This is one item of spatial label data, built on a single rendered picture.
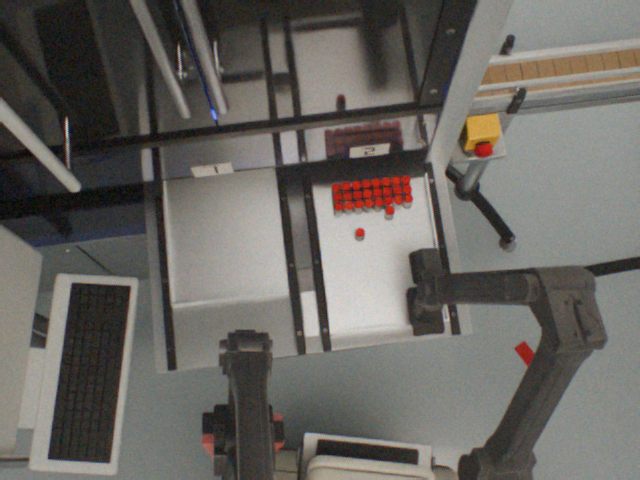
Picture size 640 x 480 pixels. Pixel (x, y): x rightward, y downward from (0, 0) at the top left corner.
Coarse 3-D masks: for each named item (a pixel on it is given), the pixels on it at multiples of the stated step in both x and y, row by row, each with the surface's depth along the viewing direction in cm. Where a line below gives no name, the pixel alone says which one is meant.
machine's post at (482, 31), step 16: (480, 0) 120; (496, 0) 120; (512, 0) 121; (480, 16) 124; (496, 16) 125; (464, 32) 131; (480, 32) 129; (496, 32) 130; (464, 48) 134; (480, 48) 134; (464, 64) 139; (480, 64) 140; (464, 80) 146; (480, 80) 147; (448, 96) 152; (464, 96) 153; (448, 112) 159; (464, 112) 160; (448, 128) 168; (432, 144) 176; (448, 144) 177; (432, 160) 185; (448, 160) 187
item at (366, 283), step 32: (320, 192) 187; (416, 192) 186; (320, 224) 185; (352, 224) 184; (384, 224) 184; (416, 224) 184; (352, 256) 183; (384, 256) 182; (352, 288) 181; (384, 288) 180; (352, 320) 179; (384, 320) 179; (448, 320) 175
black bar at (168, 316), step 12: (156, 204) 185; (156, 216) 184; (168, 276) 180; (168, 288) 179; (168, 300) 179; (168, 312) 178; (168, 324) 177; (168, 336) 177; (168, 348) 176; (168, 360) 175
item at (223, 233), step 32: (192, 192) 187; (224, 192) 187; (256, 192) 187; (192, 224) 185; (224, 224) 185; (256, 224) 185; (192, 256) 183; (224, 256) 183; (256, 256) 183; (192, 288) 181; (224, 288) 181; (256, 288) 181; (288, 288) 177
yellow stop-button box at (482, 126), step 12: (480, 108) 175; (492, 108) 175; (468, 120) 175; (480, 120) 175; (492, 120) 174; (468, 132) 174; (480, 132) 174; (492, 132) 174; (468, 144) 176; (480, 144) 176; (492, 144) 178
